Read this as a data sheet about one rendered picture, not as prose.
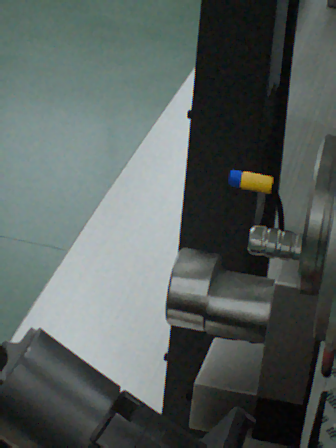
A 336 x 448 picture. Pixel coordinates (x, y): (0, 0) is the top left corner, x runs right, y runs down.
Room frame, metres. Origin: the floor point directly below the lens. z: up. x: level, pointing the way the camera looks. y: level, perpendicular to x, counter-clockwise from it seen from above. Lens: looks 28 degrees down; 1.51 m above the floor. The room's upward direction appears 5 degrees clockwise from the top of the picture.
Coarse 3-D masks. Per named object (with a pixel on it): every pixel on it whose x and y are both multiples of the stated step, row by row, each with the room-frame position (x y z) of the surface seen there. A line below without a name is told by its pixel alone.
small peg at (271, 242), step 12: (252, 228) 0.52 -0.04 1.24; (264, 228) 0.52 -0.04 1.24; (276, 228) 0.53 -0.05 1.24; (252, 240) 0.52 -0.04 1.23; (264, 240) 0.52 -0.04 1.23; (276, 240) 0.52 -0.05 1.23; (288, 240) 0.52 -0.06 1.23; (300, 240) 0.52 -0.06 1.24; (252, 252) 0.52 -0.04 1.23; (264, 252) 0.52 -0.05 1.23; (276, 252) 0.52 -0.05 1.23; (288, 252) 0.51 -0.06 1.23
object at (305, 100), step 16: (304, 0) 1.49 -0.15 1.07; (320, 0) 1.49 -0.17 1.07; (304, 16) 1.49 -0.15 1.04; (320, 16) 1.49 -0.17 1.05; (304, 32) 1.49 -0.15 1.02; (320, 32) 1.49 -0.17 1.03; (304, 48) 1.49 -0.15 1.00; (320, 48) 1.49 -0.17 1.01; (304, 64) 1.49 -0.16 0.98; (320, 64) 1.49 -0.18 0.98; (304, 80) 1.49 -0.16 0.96; (320, 80) 1.49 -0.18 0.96; (304, 96) 1.49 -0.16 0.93; (320, 96) 1.49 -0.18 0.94; (288, 112) 1.49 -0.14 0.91; (304, 112) 1.49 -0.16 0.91; (320, 112) 1.49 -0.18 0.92
